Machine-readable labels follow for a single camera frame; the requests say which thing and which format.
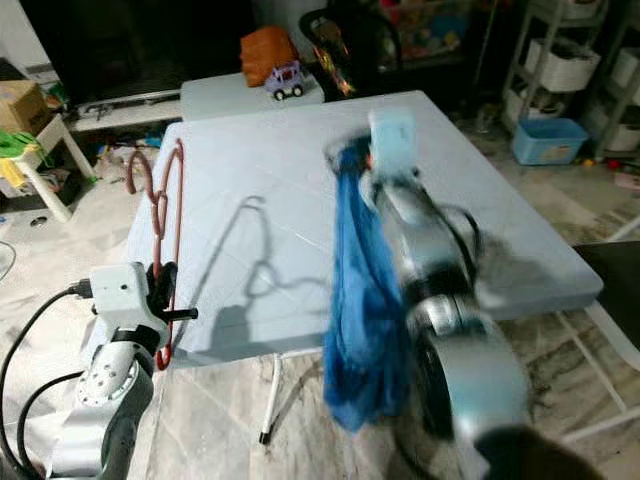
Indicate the pink clothes hanger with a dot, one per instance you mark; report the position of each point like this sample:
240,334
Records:
158,225

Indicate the blue shirt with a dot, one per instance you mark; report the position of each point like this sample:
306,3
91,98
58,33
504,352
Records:
360,320

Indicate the white folding table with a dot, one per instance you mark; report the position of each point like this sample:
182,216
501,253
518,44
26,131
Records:
260,200

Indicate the white stool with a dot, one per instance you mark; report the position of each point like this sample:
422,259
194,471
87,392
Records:
50,165

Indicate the small white side table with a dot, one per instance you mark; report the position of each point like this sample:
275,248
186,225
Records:
220,98

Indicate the green toy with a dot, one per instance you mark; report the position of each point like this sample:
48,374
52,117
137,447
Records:
20,145

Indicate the cardboard box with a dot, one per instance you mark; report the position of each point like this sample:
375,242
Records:
22,105

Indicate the purple toy car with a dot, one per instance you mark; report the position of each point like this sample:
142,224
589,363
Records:
288,80

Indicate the black television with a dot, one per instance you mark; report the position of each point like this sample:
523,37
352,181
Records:
140,45

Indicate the orange bag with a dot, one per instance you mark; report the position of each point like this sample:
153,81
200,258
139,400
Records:
268,55

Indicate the light blue plastic bin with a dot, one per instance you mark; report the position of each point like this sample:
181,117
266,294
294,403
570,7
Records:
548,142

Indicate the grey folding chair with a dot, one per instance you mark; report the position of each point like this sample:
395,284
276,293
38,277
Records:
610,290

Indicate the white shelf cart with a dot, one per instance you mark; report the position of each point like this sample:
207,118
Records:
625,90
560,65

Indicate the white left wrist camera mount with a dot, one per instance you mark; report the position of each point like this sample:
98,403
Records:
120,295

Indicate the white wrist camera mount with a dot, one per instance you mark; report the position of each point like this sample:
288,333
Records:
393,140
120,295

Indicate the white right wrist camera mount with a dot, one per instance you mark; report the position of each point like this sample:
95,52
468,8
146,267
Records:
393,140

